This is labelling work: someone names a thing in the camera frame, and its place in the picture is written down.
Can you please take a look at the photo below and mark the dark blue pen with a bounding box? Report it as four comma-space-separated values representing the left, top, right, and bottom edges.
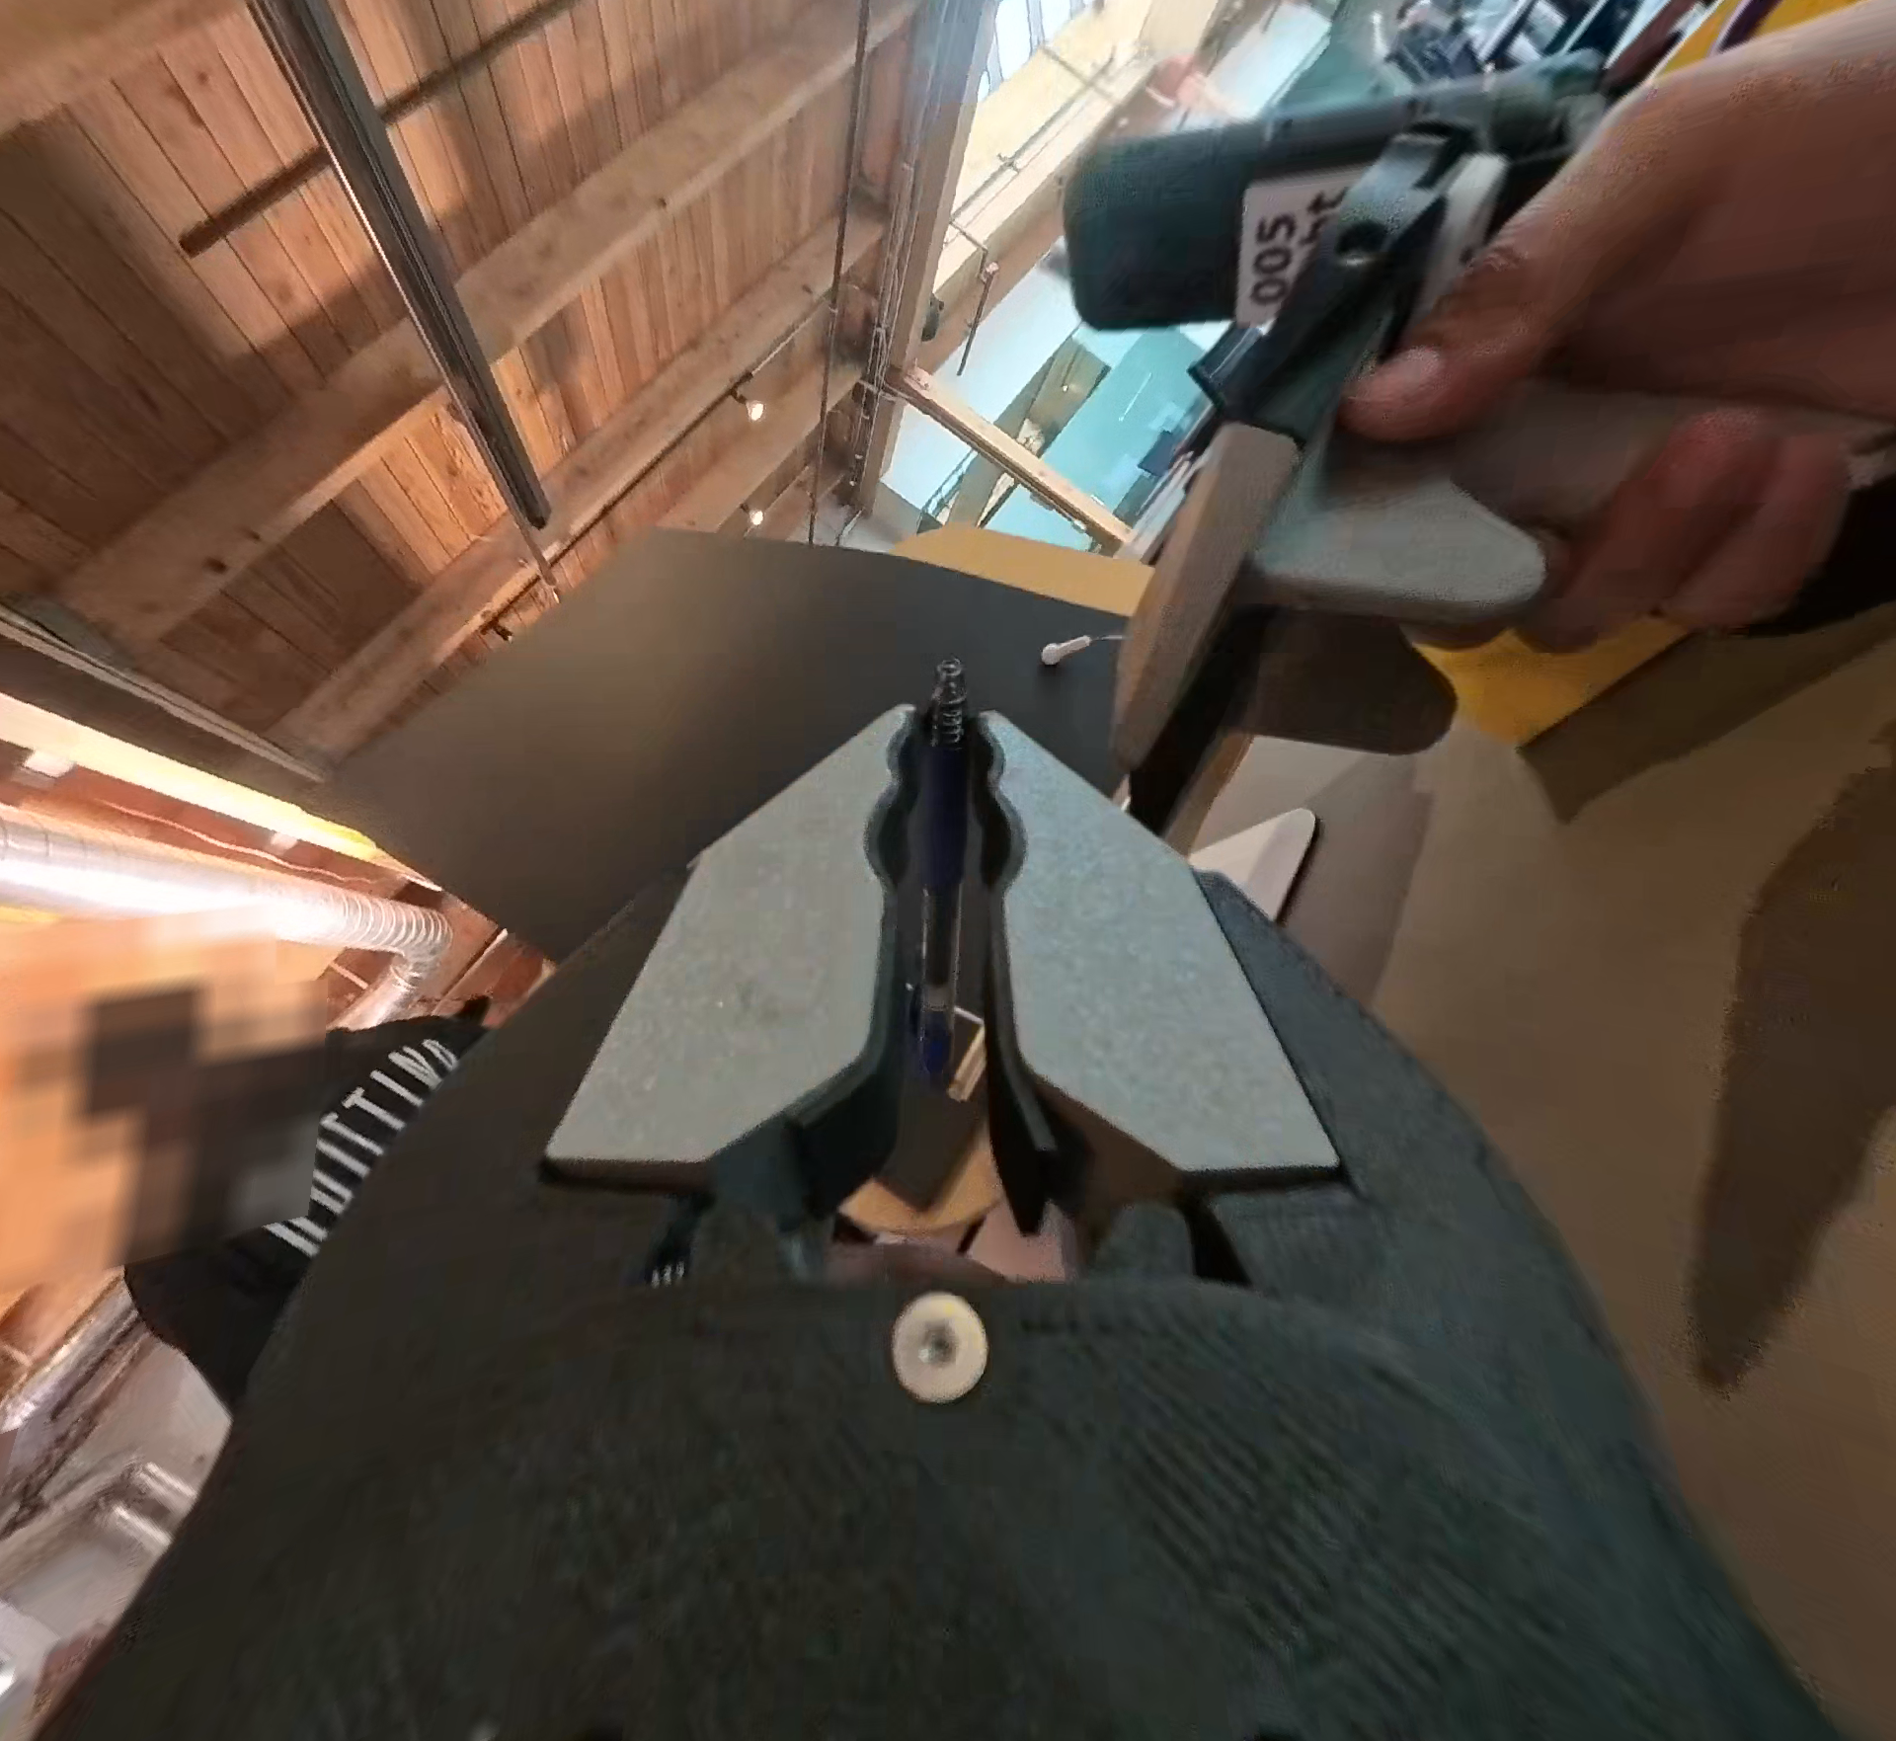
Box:
899, 653, 983, 1091

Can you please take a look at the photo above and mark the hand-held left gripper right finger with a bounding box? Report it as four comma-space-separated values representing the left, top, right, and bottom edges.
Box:
977, 708, 1342, 1235

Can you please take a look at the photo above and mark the person's right hand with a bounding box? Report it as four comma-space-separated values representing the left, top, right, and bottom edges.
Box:
1335, 0, 1896, 658

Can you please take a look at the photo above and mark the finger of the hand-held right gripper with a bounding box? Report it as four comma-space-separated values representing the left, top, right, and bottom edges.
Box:
1108, 426, 1309, 778
1129, 609, 1467, 844

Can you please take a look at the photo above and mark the yellow plastic bin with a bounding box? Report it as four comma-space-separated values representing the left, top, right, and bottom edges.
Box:
1419, 0, 1896, 752

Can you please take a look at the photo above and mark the black wooden book stand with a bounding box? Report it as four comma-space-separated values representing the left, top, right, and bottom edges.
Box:
315, 522, 1320, 1261

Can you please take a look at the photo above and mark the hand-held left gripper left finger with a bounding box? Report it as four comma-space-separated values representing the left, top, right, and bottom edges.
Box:
543, 708, 914, 1220

